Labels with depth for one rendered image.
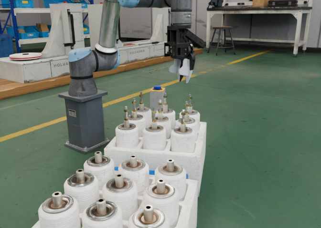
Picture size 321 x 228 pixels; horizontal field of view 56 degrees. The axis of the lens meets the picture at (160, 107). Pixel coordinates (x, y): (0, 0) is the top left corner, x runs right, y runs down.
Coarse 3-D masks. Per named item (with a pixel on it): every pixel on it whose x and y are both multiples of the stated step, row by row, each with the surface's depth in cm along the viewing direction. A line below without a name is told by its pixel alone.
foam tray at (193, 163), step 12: (204, 132) 140; (108, 144) 128; (168, 144) 127; (204, 144) 145; (108, 156) 124; (120, 156) 123; (144, 156) 121; (156, 156) 120; (168, 156) 119; (180, 156) 118; (192, 156) 117; (204, 156) 151; (192, 168) 118
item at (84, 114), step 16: (64, 96) 157; (80, 96) 155; (96, 96) 158; (80, 112) 155; (96, 112) 161; (80, 128) 158; (96, 128) 163; (64, 144) 168; (80, 144) 161; (96, 144) 165
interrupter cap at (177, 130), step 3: (180, 126) 126; (174, 129) 123; (177, 129) 123; (180, 129) 124; (186, 129) 123; (189, 129) 123; (192, 129) 123; (177, 132) 120; (180, 132) 120; (183, 132) 120; (186, 132) 120; (189, 132) 120
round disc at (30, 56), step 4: (32, 52) 319; (12, 56) 293; (16, 56) 292; (20, 56) 292; (24, 56) 292; (28, 56) 294; (32, 56) 296; (36, 56) 300; (40, 56) 305; (20, 60) 297; (24, 60) 297
